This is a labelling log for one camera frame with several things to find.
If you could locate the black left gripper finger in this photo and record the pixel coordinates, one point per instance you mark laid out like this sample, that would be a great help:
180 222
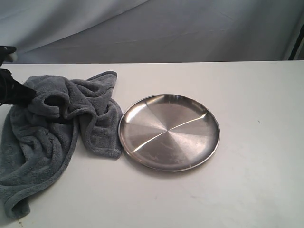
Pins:
20 94

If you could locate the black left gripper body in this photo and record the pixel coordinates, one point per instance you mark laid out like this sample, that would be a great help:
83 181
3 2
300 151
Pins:
6 85

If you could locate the grey fluffy towel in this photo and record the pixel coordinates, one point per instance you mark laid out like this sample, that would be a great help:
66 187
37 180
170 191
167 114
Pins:
39 140

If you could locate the grey backdrop cloth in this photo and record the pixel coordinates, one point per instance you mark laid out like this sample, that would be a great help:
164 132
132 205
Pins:
149 31

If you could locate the round stainless steel plate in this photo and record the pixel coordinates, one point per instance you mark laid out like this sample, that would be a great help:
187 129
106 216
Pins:
168 132

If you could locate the black stand pole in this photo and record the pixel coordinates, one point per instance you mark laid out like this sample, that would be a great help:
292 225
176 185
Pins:
296 46

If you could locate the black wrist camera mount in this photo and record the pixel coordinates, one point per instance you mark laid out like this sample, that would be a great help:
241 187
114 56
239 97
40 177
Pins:
8 54

